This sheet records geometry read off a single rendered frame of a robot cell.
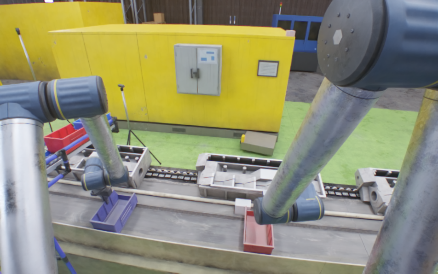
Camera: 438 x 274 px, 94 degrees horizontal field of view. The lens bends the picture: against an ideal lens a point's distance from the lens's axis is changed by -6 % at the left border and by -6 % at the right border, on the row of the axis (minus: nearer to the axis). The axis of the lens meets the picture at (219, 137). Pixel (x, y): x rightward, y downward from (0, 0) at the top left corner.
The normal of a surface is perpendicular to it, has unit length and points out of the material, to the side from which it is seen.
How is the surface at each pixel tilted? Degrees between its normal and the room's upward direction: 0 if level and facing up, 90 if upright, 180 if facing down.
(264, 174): 10
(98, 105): 100
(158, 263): 0
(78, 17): 90
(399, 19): 65
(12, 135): 44
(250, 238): 0
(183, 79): 90
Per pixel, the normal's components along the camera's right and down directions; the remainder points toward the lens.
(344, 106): -0.51, 0.66
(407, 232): -0.88, 0.16
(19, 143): 0.61, -0.35
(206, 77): -0.14, 0.50
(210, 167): 0.00, -0.77
